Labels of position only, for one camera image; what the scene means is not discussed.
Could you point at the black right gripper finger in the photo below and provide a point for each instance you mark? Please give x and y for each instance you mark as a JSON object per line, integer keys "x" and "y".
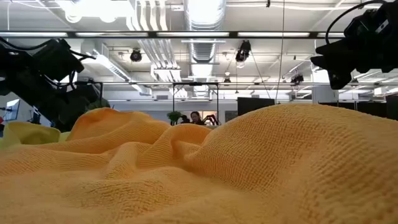
{"x": 331, "y": 57}
{"x": 340, "y": 77}

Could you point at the orange microfiber towel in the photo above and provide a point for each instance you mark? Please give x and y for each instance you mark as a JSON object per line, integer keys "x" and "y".
{"x": 199, "y": 186}

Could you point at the black metal frame stand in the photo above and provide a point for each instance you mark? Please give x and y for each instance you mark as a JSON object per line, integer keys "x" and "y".
{"x": 173, "y": 102}

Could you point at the person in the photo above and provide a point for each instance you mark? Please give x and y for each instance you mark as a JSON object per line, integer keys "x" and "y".
{"x": 185, "y": 119}
{"x": 196, "y": 118}

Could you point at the large leafy potted plant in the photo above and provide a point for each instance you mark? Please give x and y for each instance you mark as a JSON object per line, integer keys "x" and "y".
{"x": 174, "y": 116}

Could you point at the black partition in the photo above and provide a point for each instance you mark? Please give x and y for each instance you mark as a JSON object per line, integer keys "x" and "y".
{"x": 351, "y": 109}

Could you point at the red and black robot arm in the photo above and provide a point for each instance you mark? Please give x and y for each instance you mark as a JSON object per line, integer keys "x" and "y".
{"x": 212, "y": 119}

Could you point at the yellow microfiber towel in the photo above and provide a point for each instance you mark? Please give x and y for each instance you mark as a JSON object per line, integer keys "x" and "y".
{"x": 28, "y": 133}

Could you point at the black ceiling spotlight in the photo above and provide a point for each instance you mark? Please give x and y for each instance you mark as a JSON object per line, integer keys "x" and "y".
{"x": 297, "y": 79}
{"x": 243, "y": 51}
{"x": 136, "y": 55}

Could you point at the silver ventilation duct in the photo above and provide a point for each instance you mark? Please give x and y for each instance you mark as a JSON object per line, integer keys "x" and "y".
{"x": 202, "y": 53}

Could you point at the black screen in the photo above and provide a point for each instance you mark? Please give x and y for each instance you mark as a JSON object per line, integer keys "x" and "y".
{"x": 255, "y": 105}

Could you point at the white air duct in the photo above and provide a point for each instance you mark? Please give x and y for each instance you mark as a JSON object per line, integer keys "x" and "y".
{"x": 109, "y": 67}

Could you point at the overhead light bar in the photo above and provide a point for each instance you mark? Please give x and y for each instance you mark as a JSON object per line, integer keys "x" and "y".
{"x": 199, "y": 34}

